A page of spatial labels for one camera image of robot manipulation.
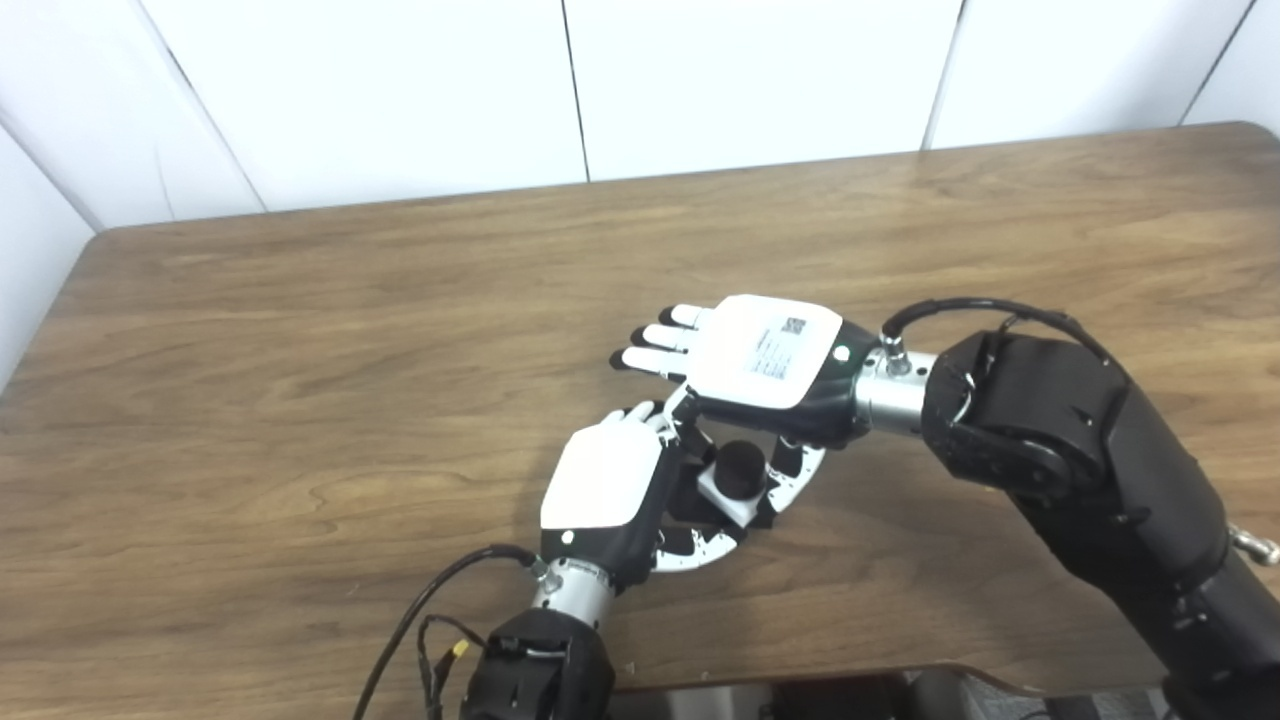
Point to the white square piece with hole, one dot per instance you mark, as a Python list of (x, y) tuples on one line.
[(738, 508)]

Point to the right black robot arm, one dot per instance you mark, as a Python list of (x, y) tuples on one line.
[(1080, 450)]

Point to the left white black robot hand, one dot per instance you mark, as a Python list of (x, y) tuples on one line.
[(600, 475)]

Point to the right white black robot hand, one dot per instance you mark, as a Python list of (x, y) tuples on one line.
[(760, 350)]

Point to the black peg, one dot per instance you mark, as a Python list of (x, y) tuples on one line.
[(741, 468)]

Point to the black robot torso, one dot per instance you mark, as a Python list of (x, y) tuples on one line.
[(880, 698)]

